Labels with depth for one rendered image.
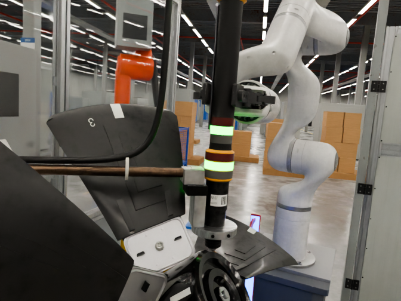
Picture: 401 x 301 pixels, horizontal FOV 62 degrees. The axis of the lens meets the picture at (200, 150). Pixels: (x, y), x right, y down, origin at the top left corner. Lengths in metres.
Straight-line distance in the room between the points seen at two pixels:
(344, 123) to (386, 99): 6.41
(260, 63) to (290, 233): 0.63
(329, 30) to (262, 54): 0.30
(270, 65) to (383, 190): 1.64
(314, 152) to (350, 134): 7.58
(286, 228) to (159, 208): 0.76
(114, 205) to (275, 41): 0.52
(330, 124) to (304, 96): 7.54
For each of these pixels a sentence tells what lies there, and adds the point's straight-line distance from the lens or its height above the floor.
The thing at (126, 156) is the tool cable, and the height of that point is 1.38.
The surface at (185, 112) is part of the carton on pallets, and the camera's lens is 8.53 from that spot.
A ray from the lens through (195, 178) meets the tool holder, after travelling 0.48.
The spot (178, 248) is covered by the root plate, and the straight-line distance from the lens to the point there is 0.49.
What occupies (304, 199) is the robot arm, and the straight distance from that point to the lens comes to 1.18.
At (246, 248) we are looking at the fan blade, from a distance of 0.67.
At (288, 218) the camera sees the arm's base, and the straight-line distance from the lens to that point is 1.20.
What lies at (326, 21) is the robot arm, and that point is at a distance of 1.05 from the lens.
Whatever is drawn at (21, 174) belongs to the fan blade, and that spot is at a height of 1.38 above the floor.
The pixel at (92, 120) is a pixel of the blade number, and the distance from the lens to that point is 0.57.
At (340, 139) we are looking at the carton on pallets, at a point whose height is 0.94.
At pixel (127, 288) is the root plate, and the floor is 1.25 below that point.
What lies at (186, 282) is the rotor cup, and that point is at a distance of 0.41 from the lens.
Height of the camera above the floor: 1.45
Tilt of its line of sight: 7 degrees down
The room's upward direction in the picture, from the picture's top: 4 degrees clockwise
